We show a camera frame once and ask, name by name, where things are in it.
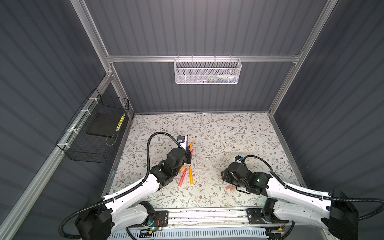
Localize pink marker pen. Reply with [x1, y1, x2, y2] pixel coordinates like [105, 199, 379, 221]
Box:
[178, 167, 187, 188]

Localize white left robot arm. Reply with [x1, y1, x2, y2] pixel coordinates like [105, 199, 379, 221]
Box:
[75, 146, 192, 240]

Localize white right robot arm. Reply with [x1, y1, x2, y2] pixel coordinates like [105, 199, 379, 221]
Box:
[221, 161, 359, 240]

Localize yellow orange marker pen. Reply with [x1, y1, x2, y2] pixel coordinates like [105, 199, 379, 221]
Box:
[189, 166, 194, 186]

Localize pens in white basket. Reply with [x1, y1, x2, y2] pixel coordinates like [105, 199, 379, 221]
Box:
[190, 75, 238, 84]

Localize yellow marker in basket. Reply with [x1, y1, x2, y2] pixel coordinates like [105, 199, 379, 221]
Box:
[116, 114, 126, 132]

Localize black foam block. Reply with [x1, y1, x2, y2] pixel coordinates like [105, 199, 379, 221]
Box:
[86, 114, 121, 138]

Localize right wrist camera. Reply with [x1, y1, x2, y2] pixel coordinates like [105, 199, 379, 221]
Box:
[235, 156, 245, 164]

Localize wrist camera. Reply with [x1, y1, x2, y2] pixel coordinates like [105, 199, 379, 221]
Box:
[177, 135, 186, 143]
[235, 156, 245, 164]

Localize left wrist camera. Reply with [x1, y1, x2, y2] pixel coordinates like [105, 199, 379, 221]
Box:
[177, 135, 186, 143]

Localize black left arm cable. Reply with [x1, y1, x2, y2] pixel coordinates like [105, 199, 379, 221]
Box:
[58, 131, 181, 240]

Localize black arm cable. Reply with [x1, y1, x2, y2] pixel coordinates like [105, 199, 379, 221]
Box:
[58, 131, 181, 240]
[243, 154, 384, 221]

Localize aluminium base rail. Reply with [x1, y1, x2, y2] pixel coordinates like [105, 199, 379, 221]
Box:
[125, 206, 289, 229]

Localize white vented cable duct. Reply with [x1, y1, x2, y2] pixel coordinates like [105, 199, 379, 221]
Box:
[107, 227, 269, 240]

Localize white wire mesh basket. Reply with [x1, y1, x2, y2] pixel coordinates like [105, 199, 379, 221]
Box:
[174, 57, 242, 85]

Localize black wire basket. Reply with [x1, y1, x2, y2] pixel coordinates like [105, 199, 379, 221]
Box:
[57, 90, 130, 164]

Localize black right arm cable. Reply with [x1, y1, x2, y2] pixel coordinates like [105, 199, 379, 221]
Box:
[243, 154, 384, 221]

